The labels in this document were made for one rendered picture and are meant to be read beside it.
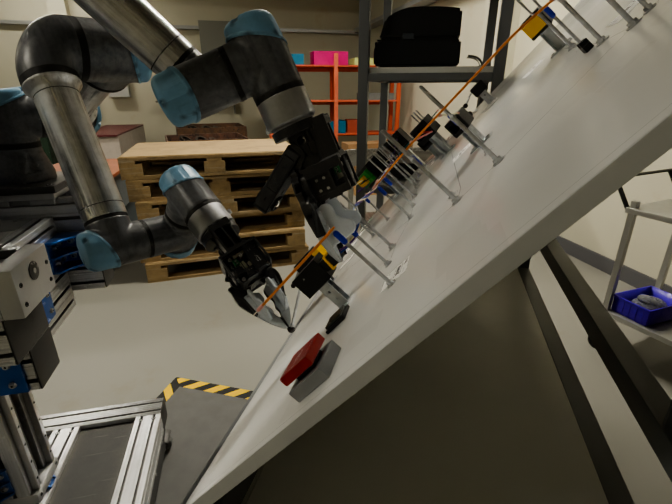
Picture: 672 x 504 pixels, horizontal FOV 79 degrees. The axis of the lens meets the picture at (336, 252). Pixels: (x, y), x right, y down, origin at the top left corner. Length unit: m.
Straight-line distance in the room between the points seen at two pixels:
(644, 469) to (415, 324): 1.88
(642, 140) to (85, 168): 0.79
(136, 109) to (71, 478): 8.56
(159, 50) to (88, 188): 0.27
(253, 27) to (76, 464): 1.53
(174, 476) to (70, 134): 1.38
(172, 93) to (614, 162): 0.50
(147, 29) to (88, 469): 1.41
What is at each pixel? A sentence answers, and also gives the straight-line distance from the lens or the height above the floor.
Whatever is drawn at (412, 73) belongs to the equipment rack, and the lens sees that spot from 1.55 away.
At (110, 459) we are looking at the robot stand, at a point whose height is 0.21.
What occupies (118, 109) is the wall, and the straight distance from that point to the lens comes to 9.83.
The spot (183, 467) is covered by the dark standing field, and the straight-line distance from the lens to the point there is 1.93.
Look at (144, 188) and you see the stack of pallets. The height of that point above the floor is 0.73.
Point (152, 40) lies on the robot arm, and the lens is 0.75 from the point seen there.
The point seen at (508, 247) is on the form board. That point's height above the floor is 1.28.
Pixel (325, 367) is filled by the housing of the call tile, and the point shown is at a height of 1.11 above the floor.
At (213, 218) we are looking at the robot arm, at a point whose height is 1.18.
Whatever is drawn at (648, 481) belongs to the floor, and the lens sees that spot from 2.15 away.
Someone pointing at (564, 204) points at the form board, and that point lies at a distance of 0.33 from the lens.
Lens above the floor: 1.39
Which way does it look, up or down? 22 degrees down
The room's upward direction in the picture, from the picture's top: straight up
